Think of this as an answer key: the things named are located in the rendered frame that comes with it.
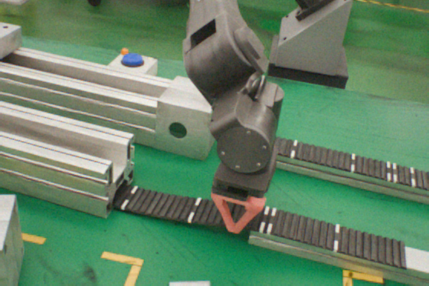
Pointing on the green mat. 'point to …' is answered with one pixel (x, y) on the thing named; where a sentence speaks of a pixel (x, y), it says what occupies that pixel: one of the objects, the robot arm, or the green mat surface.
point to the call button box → (148, 67)
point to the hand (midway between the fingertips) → (238, 215)
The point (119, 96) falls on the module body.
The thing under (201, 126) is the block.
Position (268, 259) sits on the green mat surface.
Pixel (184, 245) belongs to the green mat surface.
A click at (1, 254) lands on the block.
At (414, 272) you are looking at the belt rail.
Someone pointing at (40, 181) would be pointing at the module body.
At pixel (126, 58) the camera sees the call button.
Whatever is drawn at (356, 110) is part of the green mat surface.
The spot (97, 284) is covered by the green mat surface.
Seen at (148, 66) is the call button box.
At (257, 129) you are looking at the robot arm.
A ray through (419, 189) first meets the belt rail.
